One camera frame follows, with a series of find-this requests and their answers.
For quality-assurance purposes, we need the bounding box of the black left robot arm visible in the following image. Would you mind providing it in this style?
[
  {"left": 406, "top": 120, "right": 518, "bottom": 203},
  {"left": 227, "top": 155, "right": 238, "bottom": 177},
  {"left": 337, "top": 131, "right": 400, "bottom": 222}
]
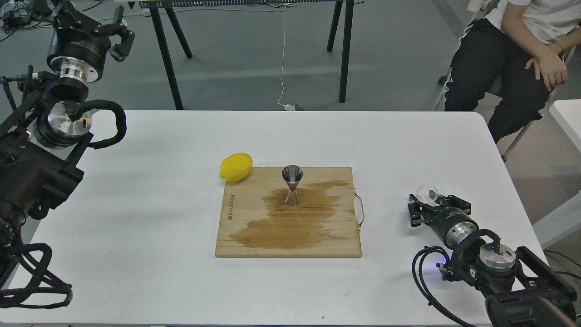
[{"left": 0, "top": 0, "right": 135, "bottom": 309}]

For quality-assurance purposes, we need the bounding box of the steel jigger measuring cup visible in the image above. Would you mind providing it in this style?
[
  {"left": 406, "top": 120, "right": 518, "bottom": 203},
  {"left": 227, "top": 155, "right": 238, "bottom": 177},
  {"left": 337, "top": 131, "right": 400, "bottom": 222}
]
[{"left": 281, "top": 165, "right": 303, "bottom": 206}]

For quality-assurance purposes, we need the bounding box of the seated person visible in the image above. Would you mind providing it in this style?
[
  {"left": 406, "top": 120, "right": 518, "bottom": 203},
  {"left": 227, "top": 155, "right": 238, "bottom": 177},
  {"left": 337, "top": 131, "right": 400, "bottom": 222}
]
[{"left": 444, "top": 0, "right": 581, "bottom": 144}]

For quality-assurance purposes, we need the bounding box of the black-legged background table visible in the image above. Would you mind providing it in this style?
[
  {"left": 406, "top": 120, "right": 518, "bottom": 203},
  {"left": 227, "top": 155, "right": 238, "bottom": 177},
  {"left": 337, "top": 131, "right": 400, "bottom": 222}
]
[{"left": 129, "top": 0, "right": 357, "bottom": 110}]

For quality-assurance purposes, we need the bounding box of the wooden cutting board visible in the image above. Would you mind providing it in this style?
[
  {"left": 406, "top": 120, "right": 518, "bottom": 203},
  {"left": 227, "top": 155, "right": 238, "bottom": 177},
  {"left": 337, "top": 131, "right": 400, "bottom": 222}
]
[{"left": 215, "top": 166, "right": 362, "bottom": 258}]

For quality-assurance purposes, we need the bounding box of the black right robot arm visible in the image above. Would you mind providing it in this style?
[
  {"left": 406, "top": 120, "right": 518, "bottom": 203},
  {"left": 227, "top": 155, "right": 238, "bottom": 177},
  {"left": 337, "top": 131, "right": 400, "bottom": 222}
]
[{"left": 408, "top": 194, "right": 577, "bottom": 327}]

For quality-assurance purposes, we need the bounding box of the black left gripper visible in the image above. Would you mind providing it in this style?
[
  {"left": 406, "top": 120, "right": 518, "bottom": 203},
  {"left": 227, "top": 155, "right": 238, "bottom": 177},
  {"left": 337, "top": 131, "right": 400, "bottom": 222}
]
[{"left": 27, "top": 0, "right": 135, "bottom": 83}]

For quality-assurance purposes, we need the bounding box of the floor cables and adapter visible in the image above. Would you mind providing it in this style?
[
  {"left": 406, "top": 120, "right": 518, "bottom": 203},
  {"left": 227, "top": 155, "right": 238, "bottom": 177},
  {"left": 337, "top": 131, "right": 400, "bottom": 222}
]
[{"left": 0, "top": 0, "right": 103, "bottom": 44}]

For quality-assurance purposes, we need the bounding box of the yellow lemon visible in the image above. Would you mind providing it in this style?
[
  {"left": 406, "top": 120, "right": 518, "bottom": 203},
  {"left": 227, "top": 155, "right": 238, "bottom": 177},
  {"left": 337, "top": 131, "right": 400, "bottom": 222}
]
[{"left": 219, "top": 152, "right": 253, "bottom": 183}]

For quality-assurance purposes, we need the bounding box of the white hanging cable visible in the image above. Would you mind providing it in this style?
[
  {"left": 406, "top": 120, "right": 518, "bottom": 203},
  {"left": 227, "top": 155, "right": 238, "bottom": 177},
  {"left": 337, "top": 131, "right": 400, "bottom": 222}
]
[{"left": 277, "top": 5, "right": 305, "bottom": 112}]

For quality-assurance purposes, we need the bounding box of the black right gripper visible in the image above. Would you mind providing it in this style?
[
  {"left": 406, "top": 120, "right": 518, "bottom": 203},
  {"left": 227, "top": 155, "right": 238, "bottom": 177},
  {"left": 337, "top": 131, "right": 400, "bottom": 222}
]
[{"left": 407, "top": 194, "right": 479, "bottom": 250}]

